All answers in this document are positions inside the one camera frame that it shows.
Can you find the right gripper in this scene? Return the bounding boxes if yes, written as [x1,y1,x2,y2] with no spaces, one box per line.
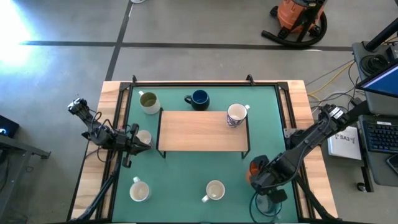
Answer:
[251,154,296,195]

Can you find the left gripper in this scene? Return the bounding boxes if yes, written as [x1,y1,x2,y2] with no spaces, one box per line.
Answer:
[107,123,154,169]

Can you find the orange enamel mug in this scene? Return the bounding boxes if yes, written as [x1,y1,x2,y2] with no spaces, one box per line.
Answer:
[247,157,262,184]

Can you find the cream mug green inside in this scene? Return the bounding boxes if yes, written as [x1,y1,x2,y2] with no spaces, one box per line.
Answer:
[138,90,162,115]

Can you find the white mug blue flowers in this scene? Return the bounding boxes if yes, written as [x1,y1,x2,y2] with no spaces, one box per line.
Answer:
[201,179,226,203]

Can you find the plain white mug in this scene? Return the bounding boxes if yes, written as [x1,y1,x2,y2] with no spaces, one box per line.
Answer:
[129,176,152,203]

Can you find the white mug dark blue pattern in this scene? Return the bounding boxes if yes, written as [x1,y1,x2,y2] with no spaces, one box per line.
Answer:
[226,103,251,128]

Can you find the dark navy mug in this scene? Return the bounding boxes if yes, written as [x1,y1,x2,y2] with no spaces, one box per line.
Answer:
[183,90,211,111]

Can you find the green table mat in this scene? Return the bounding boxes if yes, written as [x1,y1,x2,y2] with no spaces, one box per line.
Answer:
[111,85,299,223]

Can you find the wooden shelf black metal legs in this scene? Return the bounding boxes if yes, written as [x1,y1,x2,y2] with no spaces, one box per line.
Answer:
[156,108,251,160]

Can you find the black cart caster leg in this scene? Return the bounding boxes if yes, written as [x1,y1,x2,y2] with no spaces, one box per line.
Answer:
[356,166,376,193]

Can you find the grey metal stand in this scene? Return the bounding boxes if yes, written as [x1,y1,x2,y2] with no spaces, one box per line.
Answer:
[0,134,52,218]

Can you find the black keyboard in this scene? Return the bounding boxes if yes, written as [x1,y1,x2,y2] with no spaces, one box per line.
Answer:
[361,119,398,154]

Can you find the black device blue light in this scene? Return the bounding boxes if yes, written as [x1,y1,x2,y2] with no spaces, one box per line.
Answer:
[0,114,21,139]

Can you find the black phone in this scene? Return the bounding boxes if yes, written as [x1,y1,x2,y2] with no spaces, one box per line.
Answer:
[386,153,398,175]

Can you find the grey equipment cart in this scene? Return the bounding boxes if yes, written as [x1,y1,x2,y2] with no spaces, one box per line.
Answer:
[352,40,398,187]

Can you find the laptop with blue screen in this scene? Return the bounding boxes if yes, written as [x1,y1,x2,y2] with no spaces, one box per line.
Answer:
[356,58,398,99]

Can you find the orange shop vacuum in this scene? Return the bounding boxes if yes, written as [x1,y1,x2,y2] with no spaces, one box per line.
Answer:
[276,0,326,34]

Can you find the black pole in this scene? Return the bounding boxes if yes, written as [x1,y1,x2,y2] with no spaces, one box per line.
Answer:
[364,18,398,53]

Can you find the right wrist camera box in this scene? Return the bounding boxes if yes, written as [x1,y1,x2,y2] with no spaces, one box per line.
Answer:
[269,189,289,205]

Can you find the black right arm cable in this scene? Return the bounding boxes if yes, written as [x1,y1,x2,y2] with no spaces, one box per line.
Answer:
[249,191,283,223]

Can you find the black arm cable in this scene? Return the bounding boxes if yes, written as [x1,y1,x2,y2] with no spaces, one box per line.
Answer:
[88,110,109,163]
[249,191,283,223]

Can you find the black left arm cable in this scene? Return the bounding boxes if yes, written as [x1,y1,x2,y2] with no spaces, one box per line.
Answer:
[88,110,109,163]

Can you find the black metal table frame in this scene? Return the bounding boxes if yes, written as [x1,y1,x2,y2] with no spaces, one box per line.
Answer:
[67,74,340,224]

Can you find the white cable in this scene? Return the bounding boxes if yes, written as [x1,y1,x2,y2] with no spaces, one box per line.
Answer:
[306,88,361,110]

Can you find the yellow cable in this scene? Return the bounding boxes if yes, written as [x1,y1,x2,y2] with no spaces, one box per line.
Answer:
[307,60,356,96]

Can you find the black vacuum hose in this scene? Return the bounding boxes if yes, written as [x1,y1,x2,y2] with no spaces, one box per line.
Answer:
[261,11,328,49]

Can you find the coiled black cable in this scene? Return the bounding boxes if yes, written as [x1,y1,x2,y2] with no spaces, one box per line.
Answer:
[359,53,390,76]

